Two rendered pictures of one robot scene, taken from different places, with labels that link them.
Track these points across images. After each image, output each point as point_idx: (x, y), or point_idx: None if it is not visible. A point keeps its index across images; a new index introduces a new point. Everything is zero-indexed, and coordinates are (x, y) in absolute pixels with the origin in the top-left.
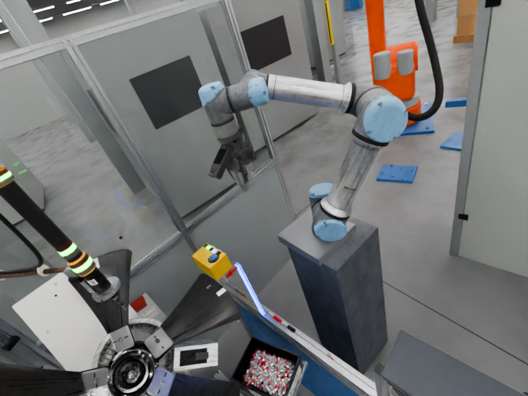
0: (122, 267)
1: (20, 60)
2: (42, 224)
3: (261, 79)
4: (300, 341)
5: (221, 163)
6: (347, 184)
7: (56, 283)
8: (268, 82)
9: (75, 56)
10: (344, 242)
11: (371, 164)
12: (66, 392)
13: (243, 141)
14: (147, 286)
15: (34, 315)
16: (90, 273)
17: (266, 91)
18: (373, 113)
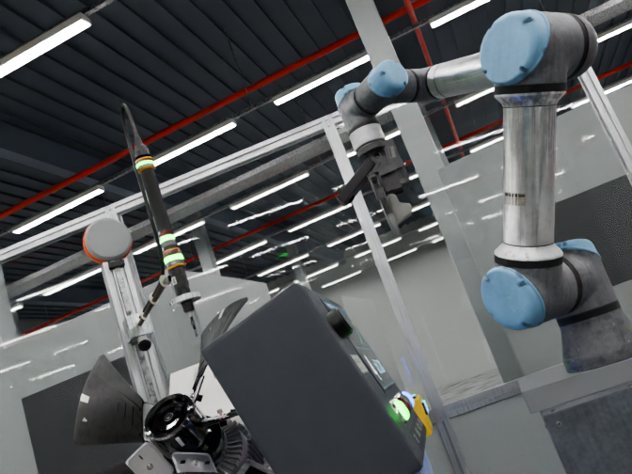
0: (232, 314)
1: (279, 144)
2: (155, 206)
3: (384, 60)
4: None
5: (349, 181)
6: (506, 185)
7: None
8: (428, 71)
9: (330, 134)
10: (623, 384)
11: (533, 137)
12: (129, 424)
13: (391, 157)
14: None
15: (178, 388)
16: (174, 268)
17: (391, 73)
18: (482, 42)
